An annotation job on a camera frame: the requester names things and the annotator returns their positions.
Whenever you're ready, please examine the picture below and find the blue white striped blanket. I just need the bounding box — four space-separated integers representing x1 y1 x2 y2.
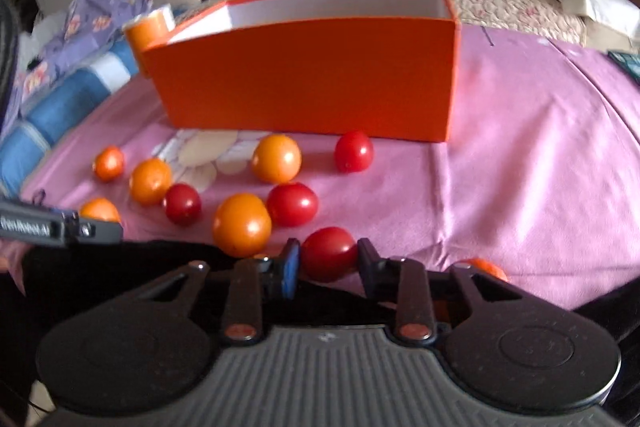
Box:
1 39 139 196

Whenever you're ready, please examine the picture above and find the dark red tomato left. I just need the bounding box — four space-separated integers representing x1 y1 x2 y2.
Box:
163 183 202 227

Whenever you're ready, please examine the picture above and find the orange cup behind box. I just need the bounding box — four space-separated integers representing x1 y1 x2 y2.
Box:
122 4 176 77

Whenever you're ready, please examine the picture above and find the purple floral cloth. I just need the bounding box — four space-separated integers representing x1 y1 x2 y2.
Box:
11 0 151 107

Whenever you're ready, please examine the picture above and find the orange tomato behind left gripper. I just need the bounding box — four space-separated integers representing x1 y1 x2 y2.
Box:
79 197 122 223

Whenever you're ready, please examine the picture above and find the orange tomato right front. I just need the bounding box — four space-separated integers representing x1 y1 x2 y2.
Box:
461 257 509 282

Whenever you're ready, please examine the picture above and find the orange tomato near box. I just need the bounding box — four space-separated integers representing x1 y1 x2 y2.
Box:
250 134 302 184

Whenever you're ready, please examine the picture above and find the small orange tomato far left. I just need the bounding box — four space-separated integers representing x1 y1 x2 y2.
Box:
92 145 125 183

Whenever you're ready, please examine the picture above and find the white cloth covered box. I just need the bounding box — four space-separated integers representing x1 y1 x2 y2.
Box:
558 0 639 52

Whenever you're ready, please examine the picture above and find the pink flannel blanket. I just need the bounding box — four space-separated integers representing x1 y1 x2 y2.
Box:
22 26 639 308

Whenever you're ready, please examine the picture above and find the orange cardboard box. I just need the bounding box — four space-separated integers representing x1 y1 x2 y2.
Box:
142 0 460 142

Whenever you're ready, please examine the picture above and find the orange tomato front centre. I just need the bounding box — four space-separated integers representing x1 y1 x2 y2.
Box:
212 193 272 258

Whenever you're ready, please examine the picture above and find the orange tomato left middle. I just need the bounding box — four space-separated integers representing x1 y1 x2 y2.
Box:
129 158 172 207

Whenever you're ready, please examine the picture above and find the teal paperback book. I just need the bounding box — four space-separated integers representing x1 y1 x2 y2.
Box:
606 51 640 86

